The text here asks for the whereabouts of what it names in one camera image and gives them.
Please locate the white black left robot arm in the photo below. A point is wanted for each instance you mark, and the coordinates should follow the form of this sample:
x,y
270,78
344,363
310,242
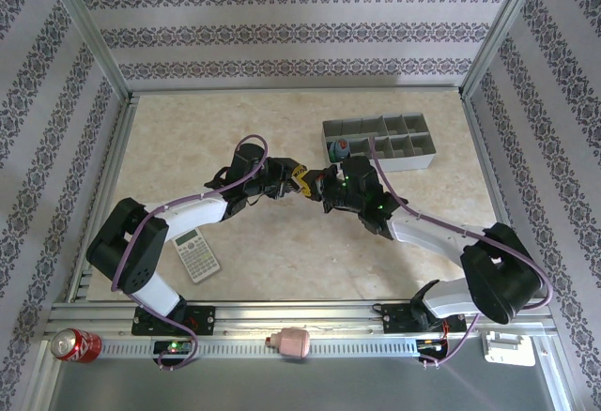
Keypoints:
x,y
197,211

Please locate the white plastic bracket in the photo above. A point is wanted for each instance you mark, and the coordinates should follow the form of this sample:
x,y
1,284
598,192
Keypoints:
x,y
507,347

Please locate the circuit board with green light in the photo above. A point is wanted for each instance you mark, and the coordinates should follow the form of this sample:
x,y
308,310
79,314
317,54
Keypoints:
x,y
174,346

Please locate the white pocket calculator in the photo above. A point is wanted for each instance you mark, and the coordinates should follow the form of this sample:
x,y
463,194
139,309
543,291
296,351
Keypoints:
x,y
197,256

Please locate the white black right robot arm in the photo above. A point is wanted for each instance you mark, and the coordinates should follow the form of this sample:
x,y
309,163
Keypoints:
x,y
422,235

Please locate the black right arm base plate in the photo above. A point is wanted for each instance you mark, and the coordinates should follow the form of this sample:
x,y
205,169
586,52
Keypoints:
x,y
392,319

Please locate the aluminium corner post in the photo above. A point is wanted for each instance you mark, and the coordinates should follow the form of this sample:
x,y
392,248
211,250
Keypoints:
x,y
502,31
91,31

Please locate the aluminium side rail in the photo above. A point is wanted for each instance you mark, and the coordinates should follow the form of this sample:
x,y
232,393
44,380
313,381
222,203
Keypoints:
x,y
112,162
495,186

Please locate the pink plastic bottle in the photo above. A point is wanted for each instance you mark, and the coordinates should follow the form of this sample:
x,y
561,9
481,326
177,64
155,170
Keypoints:
x,y
293,343

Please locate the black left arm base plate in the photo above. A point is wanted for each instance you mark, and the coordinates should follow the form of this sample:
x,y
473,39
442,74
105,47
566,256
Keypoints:
x,y
202,319

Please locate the aluminium front rail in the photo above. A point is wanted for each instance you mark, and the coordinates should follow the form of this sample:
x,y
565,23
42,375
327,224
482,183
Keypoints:
x,y
305,312

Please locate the aluminium back bar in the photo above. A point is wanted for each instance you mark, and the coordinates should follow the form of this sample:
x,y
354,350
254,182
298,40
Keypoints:
x,y
291,90

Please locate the blue-grey sock with green toe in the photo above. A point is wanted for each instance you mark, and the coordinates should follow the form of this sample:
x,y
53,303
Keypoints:
x,y
339,148

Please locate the red soda can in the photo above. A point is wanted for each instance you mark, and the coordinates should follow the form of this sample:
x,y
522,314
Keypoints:
x,y
75,345

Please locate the grey divided organizer box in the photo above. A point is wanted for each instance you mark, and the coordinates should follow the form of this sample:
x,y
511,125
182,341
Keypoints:
x,y
404,157

